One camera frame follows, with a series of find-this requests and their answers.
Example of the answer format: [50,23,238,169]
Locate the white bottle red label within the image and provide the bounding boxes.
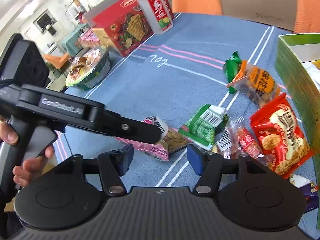
[137,0,174,35]

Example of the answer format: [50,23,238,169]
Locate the red cracker box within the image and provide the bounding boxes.
[91,0,153,57]

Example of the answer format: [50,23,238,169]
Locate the pink cookie packet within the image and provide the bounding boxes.
[116,116,189,161]

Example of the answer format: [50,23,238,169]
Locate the green cardboard box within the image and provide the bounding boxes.
[274,32,320,230]

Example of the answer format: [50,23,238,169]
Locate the instant noodle bowl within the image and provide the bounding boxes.
[66,46,111,91]

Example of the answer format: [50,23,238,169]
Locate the green small snack packet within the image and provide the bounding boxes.
[223,51,242,83]

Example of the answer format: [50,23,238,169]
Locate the brown cardboard bag blue handles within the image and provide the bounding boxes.
[221,0,297,31]

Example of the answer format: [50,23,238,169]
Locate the right orange chair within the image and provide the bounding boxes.
[293,0,319,34]

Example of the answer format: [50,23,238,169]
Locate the large red rice cracker packet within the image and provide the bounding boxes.
[249,93,313,179]

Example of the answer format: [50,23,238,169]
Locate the clear red small packet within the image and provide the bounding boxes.
[216,116,275,168]

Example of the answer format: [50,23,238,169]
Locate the person's left hand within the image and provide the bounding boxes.
[1,121,55,187]

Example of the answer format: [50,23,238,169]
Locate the blue striped tablecloth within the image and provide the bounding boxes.
[52,12,320,239]

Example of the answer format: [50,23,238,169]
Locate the green white snack packet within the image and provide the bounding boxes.
[178,104,229,150]

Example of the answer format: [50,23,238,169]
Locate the orange clear biscuit packet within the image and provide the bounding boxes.
[227,60,281,108]

